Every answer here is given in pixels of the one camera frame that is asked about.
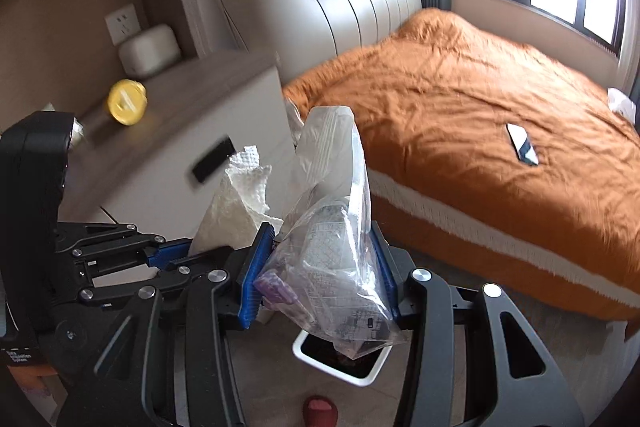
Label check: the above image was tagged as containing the black smartphone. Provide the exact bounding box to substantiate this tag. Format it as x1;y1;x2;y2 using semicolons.
506;123;540;167

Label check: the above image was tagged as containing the clear zip bag with papers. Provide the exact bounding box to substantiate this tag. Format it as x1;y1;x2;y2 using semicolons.
255;106;408;360

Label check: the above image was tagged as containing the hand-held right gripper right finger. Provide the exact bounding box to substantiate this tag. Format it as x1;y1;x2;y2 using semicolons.
370;220;586;427

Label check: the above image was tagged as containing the white wall socket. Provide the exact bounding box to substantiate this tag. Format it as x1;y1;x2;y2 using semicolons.
104;4;144;47

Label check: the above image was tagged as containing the clear bottle orange yellow label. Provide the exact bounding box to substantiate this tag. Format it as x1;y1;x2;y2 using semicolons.
108;79;150;127

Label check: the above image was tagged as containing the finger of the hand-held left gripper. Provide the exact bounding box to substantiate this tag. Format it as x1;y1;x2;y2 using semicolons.
55;222;194;269
77;249;237;306

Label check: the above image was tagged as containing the bed with orange blanket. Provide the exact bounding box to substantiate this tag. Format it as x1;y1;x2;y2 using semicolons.
282;8;640;322

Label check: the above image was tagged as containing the white rounded box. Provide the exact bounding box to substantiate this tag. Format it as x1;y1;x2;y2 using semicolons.
118;24;181;78

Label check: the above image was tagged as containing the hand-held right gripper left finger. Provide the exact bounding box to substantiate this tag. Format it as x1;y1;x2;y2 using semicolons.
57;222;277;427

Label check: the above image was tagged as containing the red slipper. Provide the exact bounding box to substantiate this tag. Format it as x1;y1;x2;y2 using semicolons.
304;397;342;427

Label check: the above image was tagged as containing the white paper towel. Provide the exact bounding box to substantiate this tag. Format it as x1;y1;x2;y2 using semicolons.
192;146;283;254

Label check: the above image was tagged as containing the white crumpled tissue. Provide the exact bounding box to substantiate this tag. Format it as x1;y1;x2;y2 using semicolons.
607;88;637;124

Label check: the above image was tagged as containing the clear plastic bag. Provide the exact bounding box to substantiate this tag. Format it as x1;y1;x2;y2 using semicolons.
70;117;89;146

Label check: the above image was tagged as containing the white trash bin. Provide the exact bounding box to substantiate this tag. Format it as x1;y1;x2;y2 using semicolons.
292;329;391;388

